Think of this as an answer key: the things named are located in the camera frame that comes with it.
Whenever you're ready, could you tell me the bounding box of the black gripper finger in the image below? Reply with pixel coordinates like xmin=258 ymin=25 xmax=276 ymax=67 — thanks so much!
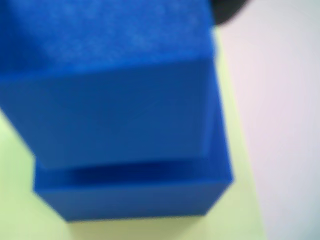
xmin=211 ymin=0 xmax=248 ymax=27

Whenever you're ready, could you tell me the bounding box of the large blue cube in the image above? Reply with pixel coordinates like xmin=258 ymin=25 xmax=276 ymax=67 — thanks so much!
xmin=0 ymin=0 xmax=217 ymax=172

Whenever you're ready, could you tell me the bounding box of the largest blue cube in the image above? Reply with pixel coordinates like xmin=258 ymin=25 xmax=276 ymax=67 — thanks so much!
xmin=32 ymin=54 xmax=235 ymax=224

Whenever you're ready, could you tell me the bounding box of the green paper square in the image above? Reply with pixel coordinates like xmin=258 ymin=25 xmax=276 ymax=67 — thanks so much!
xmin=0 ymin=24 xmax=270 ymax=240

